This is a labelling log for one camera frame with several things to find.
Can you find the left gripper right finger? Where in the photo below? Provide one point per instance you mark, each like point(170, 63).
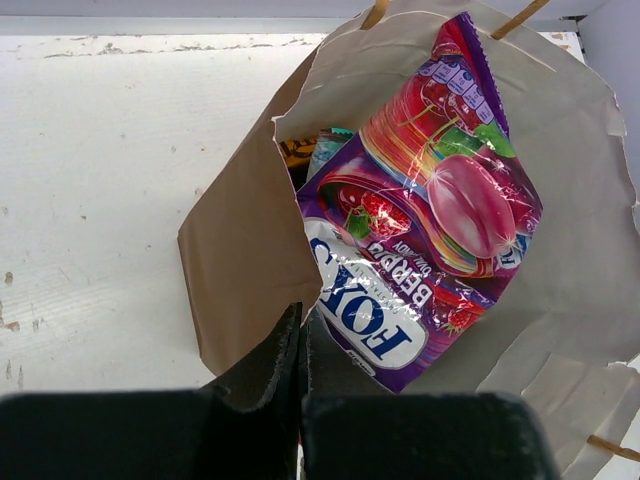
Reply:
point(331, 370)

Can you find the brown paper bag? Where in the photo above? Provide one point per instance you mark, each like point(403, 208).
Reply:
point(559, 339)

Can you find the orange Kettle honey dijon chips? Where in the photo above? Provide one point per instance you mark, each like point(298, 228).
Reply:
point(297, 154)

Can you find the aluminium front rail frame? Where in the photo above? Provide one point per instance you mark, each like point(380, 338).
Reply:
point(34, 23)

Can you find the teal snack packet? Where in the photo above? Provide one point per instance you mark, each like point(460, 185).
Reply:
point(328, 143)

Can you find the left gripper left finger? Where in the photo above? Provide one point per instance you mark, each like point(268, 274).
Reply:
point(266, 379)

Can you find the purple Fox's candy bag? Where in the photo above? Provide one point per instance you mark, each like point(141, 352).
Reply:
point(419, 222)

